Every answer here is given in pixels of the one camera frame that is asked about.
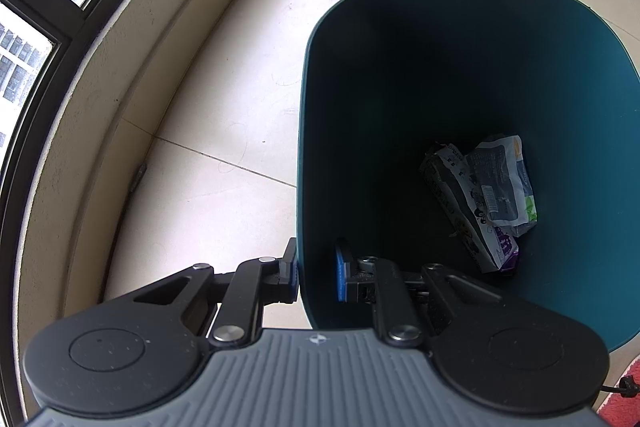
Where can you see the purple and white printed packet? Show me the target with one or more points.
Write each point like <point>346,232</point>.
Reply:
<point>452,197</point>

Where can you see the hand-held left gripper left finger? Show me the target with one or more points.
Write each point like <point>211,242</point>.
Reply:
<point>291,276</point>

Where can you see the red floor mat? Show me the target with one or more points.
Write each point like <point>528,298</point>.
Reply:
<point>622,407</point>

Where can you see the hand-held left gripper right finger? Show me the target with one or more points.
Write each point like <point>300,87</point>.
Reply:
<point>341,273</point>

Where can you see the black window frame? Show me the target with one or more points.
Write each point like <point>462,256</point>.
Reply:
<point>65,44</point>

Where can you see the grey and green printed packet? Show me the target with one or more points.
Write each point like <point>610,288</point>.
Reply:
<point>502,177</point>

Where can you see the teal plastic trash bin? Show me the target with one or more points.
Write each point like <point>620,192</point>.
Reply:
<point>400,107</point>

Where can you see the small grey wall clip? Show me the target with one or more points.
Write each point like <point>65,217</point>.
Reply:
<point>137,177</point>

